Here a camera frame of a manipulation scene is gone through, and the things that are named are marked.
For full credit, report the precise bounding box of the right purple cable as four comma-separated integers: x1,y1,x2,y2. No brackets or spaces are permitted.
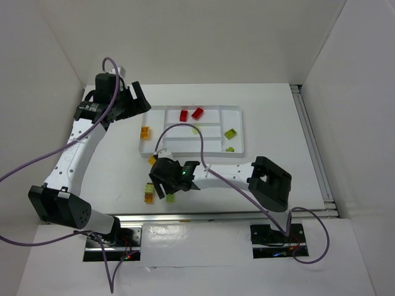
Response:
153,123,330,265

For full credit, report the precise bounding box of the orange lego brick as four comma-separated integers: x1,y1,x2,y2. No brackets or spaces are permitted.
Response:
140,126,151,140

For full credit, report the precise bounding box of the orange lego near tray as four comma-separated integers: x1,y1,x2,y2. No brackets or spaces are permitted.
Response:
148,156,157,165

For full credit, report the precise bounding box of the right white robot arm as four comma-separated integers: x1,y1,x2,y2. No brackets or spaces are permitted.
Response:
149,156,292,237

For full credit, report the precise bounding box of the white divided sorting tray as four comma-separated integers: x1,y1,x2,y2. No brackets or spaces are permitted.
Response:
138,105,244,158

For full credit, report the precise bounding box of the dark green lego brick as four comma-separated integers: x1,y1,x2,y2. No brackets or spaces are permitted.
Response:
224,128,237,139

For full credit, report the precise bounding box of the aluminium rail right side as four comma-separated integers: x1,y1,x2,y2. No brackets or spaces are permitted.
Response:
289,84,339,217

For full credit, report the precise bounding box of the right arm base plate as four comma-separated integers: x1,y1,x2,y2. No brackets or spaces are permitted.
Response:
250,223,309,259

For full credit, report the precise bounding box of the green brown orange lego stack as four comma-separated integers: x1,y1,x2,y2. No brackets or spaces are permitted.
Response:
144,183,155,204

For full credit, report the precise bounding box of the red sloped lego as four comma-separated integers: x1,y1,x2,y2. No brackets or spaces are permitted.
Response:
191,107,204,120

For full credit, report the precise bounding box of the aluminium rail front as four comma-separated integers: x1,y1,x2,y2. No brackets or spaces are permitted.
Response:
116,209,339,223

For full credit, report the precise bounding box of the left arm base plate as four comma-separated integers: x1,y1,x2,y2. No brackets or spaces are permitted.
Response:
83,225,143,262

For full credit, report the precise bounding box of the aluminium rail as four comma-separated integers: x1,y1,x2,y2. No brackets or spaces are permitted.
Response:
289,84,339,217
116,209,339,223

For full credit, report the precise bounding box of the light green lego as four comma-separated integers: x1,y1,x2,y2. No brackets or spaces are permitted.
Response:
166,194,175,203

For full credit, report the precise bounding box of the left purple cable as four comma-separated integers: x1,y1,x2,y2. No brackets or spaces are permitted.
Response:
0,57,124,294

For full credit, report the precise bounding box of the purple cable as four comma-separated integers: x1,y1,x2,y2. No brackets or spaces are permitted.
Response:
153,123,330,265
0,57,124,294

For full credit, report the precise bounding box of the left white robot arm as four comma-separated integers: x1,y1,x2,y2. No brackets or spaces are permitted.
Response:
28,73,151,241

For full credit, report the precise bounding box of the red lego brick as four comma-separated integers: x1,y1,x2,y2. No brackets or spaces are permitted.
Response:
179,110,188,122

